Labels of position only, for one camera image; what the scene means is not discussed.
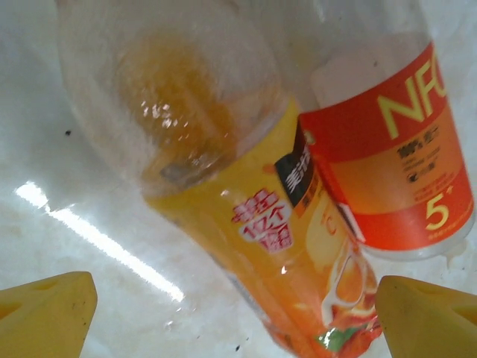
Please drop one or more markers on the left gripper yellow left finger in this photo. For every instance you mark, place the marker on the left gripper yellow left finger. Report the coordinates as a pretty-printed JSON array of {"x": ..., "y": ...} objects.
[{"x": 41, "y": 320}]

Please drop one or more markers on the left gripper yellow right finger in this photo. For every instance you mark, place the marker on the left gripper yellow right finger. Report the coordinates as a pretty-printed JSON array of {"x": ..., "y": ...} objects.
[{"x": 432, "y": 328}]

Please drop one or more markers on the yellow orange juice bottle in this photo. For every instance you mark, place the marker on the yellow orange juice bottle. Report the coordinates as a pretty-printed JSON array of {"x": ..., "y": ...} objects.
[{"x": 261, "y": 223}]

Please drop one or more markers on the orange NFC label bottle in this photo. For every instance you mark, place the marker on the orange NFC label bottle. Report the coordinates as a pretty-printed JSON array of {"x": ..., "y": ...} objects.
[{"x": 391, "y": 168}]

